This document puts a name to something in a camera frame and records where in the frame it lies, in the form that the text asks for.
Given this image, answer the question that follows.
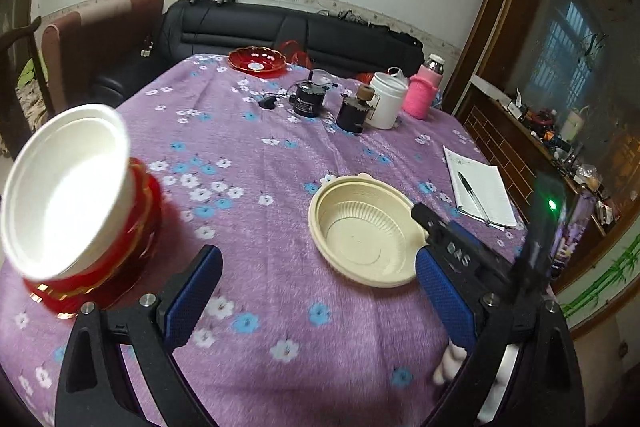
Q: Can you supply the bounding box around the beige plastic bowl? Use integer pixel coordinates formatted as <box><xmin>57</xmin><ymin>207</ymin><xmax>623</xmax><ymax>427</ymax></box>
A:
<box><xmin>307</xmin><ymin>173</ymin><xmax>427</xmax><ymax>288</ymax></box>

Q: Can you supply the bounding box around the red gold-rimmed plate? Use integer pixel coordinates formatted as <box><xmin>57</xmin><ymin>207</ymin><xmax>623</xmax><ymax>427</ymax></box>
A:
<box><xmin>23</xmin><ymin>157</ymin><xmax>154</xmax><ymax>300</ymax></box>

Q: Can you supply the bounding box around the red wedding plate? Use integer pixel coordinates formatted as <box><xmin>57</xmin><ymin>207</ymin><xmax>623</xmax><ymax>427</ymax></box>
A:
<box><xmin>23</xmin><ymin>173</ymin><xmax>163</xmax><ymax>319</ymax></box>

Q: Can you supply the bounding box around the person's hand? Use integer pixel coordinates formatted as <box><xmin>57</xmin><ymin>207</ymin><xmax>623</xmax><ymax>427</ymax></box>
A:
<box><xmin>432</xmin><ymin>338</ymin><xmax>519</xmax><ymax>425</ymax></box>

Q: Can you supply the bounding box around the black pen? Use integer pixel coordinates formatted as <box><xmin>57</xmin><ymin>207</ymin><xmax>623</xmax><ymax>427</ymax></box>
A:
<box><xmin>458</xmin><ymin>171</ymin><xmax>491</xmax><ymax>225</ymax></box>

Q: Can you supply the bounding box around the white notebook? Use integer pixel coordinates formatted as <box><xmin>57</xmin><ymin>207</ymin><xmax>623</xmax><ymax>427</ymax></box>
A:
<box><xmin>442</xmin><ymin>146</ymin><xmax>516</xmax><ymax>229</ymax></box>

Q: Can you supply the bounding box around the wooden side cabinet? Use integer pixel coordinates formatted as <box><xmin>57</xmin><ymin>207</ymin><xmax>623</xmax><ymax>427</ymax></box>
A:
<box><xmin>451</xmin><ymin>74</ymin><xmax>640</xmax><ymax>338</ymax></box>

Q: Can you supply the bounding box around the pink sleeved thermos bottle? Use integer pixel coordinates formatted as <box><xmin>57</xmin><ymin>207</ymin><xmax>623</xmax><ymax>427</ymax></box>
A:
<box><xmin>402</xmin><ymin>53</ymin><xmax>445</xmax><ymax>120</ymax></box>

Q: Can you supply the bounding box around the black device with cork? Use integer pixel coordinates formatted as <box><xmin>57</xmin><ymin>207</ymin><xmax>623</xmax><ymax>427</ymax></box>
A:
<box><xmin>336</xmin><ymin>84</ymin><xmax>374</xmax><ymax>134</ymax></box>

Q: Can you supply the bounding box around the white plastic jar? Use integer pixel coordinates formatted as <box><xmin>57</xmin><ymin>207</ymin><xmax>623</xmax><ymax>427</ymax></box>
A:
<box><xmin>368</xmin><ymin>72</ymin><xmax>408</xmax><ymax>130</ymax></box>

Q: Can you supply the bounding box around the black power adapter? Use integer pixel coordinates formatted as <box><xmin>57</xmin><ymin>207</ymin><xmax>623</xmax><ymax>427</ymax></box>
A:
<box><xmin>288</xmin><ymin>69</ymin><xmax>333</xmax><ymax>118</ymax></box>

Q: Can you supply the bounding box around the purple floral tablecloth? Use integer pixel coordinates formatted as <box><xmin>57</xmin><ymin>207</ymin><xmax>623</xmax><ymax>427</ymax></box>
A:
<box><xmin>0</xmin><ymin>52</ymin><xmax>528</xmax><ymax>427</ymax></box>

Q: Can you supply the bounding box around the small black plug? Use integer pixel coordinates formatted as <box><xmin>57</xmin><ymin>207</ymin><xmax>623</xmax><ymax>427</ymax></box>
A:
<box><xmin>258</xmin><ymin>94</ymin><xmax>278</xmax><ymax>110</ymax></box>

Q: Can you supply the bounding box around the black leather sofa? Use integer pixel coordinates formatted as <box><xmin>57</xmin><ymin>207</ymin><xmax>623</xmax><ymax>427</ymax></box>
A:
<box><xmin>89</xmin><ymin>0</ymin><xmax>425</xmax><ymax>107</ymax></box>

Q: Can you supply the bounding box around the red plastic bag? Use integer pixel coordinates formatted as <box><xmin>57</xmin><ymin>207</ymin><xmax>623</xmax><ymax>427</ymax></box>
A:
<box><xmin>278</xmin><ymin>40</ymin><xmax>314</xmax><ymax>69</ymax></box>

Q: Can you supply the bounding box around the far red plate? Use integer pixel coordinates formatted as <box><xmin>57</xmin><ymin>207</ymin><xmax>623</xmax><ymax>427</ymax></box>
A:
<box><xmin>228</xmin><ymin>46</ymin><xmax>288</xmax><ymax>78</ymax></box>

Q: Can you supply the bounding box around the dark wooden chair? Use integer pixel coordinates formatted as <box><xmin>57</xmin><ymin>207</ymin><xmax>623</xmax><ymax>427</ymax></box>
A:
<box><xmin>1</xmin><ymin>16</ymin><xmax>55</xmax><ymax>159</ymax></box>

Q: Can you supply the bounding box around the brown fabric armchair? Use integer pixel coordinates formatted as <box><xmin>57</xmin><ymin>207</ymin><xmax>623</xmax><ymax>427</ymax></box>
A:
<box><xmin>41</xmin><ymin>0</ymin><xmax>164</xmax><ymax>113</ymax></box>

